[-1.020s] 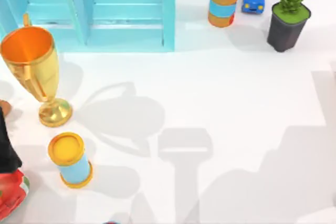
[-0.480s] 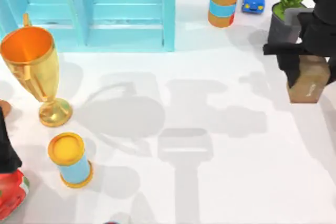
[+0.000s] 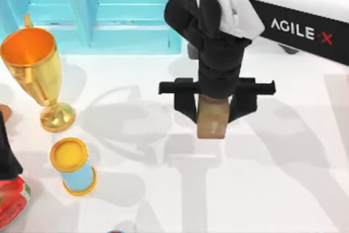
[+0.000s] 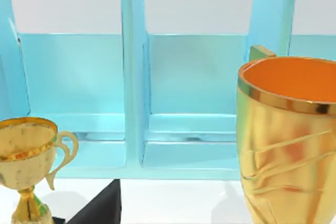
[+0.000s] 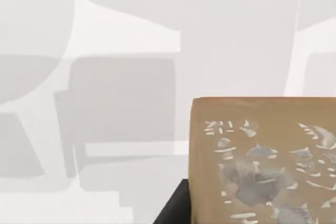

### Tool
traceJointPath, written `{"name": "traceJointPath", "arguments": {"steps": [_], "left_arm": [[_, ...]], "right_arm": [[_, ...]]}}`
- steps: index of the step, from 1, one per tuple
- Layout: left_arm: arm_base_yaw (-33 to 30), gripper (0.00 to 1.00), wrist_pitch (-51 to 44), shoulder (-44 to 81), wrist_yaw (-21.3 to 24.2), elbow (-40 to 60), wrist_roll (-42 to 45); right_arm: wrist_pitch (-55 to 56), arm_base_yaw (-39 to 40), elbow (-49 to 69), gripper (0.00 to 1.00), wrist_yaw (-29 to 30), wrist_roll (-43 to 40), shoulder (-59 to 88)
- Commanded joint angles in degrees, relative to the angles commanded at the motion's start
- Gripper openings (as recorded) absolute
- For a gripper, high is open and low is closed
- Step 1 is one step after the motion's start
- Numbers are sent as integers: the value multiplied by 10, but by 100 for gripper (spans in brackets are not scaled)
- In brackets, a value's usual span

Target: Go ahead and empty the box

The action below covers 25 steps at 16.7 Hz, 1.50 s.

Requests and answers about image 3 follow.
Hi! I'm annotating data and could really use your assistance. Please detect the brown block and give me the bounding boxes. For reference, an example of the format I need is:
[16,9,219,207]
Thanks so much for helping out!
[196,95,228,140]

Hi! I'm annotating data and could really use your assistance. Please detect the light blue rack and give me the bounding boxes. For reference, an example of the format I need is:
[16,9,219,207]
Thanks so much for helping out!
[0,0,182,57]

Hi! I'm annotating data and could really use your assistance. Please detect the yellow and blue can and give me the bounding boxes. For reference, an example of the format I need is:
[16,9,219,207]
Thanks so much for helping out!
[49,138,97,197]

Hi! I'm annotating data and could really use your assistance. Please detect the gold trophy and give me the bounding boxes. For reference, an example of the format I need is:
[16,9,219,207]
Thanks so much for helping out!
[0,14,76,133]

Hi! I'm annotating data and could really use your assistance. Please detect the orange brown object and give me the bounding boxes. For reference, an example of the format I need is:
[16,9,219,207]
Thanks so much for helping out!
[0,104,13,121]

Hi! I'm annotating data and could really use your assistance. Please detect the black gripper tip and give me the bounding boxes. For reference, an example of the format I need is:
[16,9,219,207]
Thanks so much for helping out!
[0,110,23,181]

